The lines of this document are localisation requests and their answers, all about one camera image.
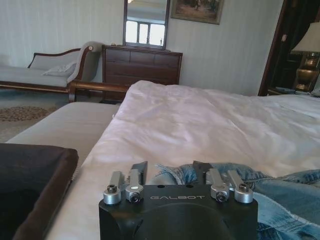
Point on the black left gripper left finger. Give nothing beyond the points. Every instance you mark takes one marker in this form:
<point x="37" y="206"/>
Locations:
<point x="136" y="176"/>

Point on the wooden bed footboard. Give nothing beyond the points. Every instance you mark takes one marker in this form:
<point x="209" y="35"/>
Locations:
<point x="97" y="88"/>

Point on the white duvet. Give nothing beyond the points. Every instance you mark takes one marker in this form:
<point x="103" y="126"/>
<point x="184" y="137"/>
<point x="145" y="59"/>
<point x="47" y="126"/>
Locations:
<point x="200" y="125"/>

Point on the patterned floor rug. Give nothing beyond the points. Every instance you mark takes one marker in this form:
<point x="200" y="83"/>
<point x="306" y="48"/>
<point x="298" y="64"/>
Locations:
<point x="25" y="113"/>

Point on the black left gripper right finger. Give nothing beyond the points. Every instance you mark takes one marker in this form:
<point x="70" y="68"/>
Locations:
<point x="217" y="180"/>

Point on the dark wooden door frame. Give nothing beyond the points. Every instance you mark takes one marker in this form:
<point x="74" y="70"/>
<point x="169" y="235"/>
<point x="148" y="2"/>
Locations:
<point x="272" y="50"/>

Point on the blue denim garment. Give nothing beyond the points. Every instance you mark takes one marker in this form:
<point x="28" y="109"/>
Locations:
<point x="275" y="200"/>

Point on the grey throw pillow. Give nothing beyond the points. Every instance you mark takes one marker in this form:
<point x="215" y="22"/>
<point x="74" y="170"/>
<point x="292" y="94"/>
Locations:
<point x="60" y="69"/>

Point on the framed landscape painting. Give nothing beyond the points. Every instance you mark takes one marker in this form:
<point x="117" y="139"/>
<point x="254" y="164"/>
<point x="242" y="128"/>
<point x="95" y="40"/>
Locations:
<point x="197" y="10"/>

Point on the white bed mattress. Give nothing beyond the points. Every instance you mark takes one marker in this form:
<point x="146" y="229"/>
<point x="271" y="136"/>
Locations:
<point x="65" y="125"/>

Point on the dark brown cushion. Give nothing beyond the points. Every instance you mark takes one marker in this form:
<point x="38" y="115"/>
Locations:
<point x="30" y="190"/>

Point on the wooden framed mirror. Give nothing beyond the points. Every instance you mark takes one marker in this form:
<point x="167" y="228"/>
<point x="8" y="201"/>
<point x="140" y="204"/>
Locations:
<point x="145" y="23"/>

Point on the grey chaise longue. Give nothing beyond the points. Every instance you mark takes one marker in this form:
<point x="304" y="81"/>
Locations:
<point x="42" y="67"/>

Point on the brass table lamp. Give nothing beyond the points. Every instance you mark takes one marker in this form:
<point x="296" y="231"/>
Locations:
<point x="306" y="65"/>

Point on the dark wooden dresser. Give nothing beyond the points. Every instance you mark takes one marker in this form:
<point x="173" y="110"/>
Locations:
<point x="141" y="67"/>

